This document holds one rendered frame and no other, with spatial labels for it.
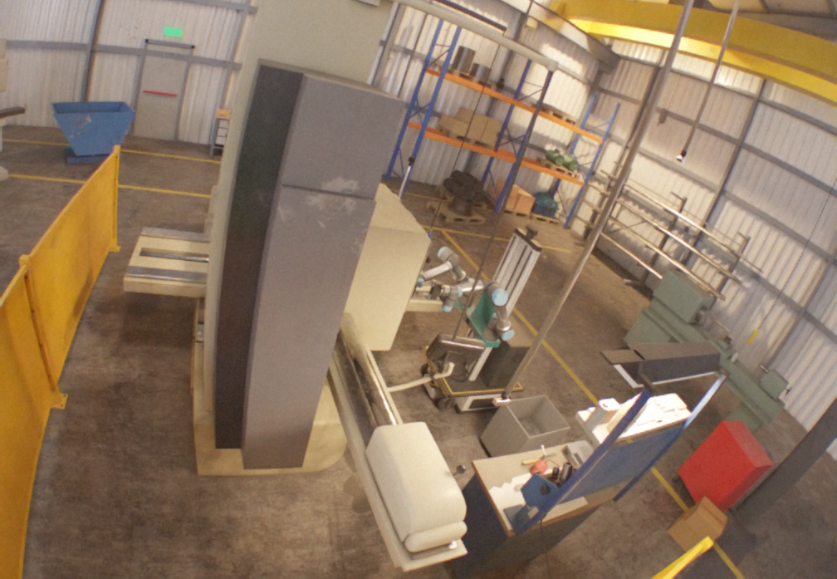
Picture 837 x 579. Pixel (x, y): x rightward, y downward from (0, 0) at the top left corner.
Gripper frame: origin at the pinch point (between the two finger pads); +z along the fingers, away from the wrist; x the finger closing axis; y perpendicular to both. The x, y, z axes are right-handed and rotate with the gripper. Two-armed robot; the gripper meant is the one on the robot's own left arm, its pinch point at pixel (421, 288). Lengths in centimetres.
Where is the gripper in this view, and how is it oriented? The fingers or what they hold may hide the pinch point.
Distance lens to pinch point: 275.7
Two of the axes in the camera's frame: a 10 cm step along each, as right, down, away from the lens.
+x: -3.2, 8.5, 4.1
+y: 3.7, 5.2, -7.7
